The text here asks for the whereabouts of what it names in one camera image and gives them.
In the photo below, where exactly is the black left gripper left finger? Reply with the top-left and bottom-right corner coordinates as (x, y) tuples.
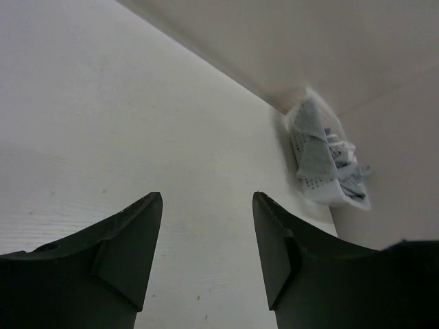
(1, 192), (163, 328)

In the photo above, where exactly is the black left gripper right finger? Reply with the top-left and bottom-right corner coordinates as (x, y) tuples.
(252, 192), (438, 328)

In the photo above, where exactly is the grey tank top pile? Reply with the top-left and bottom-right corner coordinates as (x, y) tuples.
(291, 99), (373, 206)

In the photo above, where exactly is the white plastic laundry basket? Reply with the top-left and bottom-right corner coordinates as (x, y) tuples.
(283, 86), (372, 210)

